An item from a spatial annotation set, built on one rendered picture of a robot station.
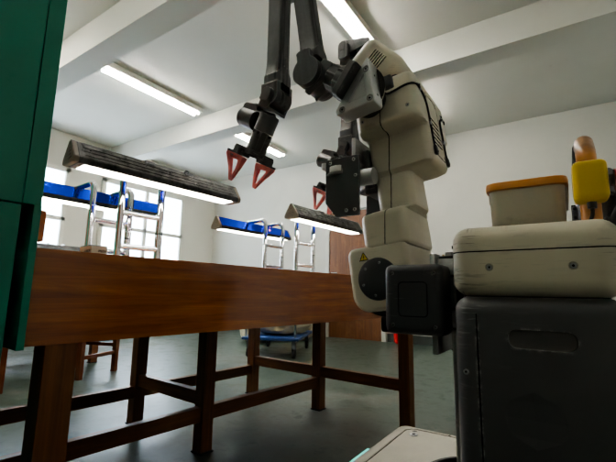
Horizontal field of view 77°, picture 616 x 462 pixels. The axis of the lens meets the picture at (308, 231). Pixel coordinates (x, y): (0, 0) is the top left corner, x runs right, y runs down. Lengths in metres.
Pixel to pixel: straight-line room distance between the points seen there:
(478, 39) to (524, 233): 3.30
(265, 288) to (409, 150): 0.60
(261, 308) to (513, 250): 0.77
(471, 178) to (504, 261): 5.20
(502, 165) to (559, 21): 2.44
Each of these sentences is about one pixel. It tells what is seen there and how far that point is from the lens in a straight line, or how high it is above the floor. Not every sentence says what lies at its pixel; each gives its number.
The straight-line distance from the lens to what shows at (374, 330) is 6.11.
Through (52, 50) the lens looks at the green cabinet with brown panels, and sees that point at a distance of 0.98.
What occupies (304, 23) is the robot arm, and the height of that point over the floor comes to 1.39.
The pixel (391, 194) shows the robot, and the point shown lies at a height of 0.94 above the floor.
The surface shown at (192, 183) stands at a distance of 1.47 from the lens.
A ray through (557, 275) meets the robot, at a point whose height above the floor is 0.72.
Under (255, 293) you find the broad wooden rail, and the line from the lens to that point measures 1.22.
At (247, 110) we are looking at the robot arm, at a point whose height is 1.20.
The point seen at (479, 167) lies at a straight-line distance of 5.94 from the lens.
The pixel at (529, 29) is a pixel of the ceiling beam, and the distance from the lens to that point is 3.90.
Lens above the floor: 0.69
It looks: 9 degrees up
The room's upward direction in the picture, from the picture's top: 1 degrees clockwise
